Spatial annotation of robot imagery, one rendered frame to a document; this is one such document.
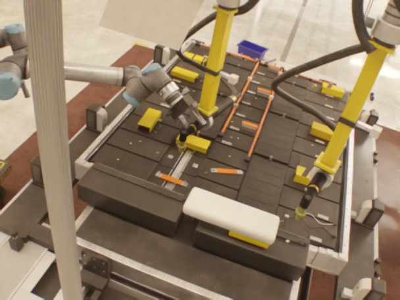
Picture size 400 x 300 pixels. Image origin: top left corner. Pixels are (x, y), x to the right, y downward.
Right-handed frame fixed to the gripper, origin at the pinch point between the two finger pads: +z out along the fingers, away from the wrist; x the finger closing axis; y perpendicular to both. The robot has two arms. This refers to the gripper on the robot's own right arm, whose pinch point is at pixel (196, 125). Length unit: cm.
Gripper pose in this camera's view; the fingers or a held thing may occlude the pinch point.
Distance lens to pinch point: 177.4
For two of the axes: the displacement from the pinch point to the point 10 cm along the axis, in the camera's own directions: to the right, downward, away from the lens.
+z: 6.3, 7.8, 0.2
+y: -5.6, 4.7, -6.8
